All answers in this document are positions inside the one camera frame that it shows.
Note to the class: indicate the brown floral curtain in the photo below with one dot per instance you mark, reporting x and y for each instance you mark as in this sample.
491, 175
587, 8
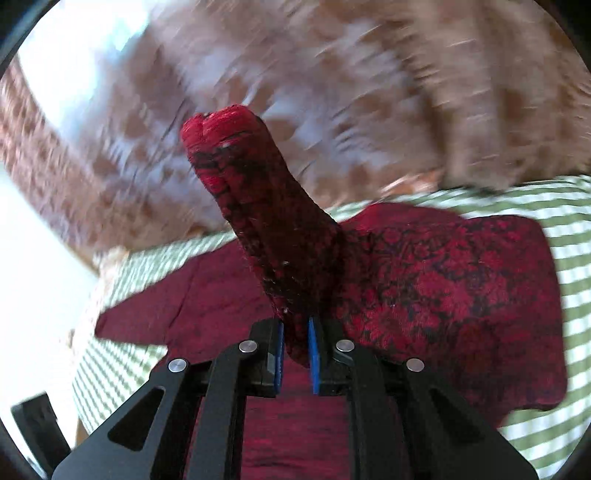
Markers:
323, 83

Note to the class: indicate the green white checked sheet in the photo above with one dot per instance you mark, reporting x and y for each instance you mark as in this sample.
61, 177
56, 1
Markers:
129, 364

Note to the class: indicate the dark object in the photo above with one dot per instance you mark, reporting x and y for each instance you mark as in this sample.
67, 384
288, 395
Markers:
39, 427

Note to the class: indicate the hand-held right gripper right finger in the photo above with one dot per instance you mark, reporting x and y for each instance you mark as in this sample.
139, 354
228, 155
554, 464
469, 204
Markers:
314, 360

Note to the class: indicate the red patterned garment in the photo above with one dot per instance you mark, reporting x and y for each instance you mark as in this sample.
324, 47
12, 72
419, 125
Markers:
415, 286

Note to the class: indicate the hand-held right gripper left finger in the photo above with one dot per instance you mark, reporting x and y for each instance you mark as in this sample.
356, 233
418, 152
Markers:
278, 357

